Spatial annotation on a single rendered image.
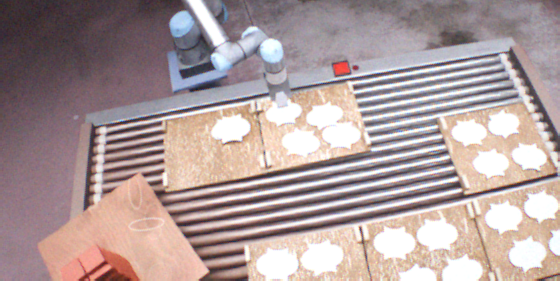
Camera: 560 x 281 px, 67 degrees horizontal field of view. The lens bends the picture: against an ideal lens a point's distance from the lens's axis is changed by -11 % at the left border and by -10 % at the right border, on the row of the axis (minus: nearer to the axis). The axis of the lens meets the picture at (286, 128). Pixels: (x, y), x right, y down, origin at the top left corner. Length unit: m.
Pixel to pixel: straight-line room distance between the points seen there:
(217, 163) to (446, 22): 2.38
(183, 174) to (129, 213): 0.28
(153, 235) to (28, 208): 1.87
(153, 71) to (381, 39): 1.73
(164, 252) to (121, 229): 0.20
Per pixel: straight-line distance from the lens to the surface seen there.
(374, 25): 3.65
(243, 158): 1.87
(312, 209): 1.75
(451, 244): 1.72
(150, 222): 1.73
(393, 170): 1.83
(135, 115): 2.19
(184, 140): 1.99
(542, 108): 2.13
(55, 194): 3.38
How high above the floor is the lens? 2.51
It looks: 55 degrees down
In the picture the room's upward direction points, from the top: 11 degrees counter-clockwise
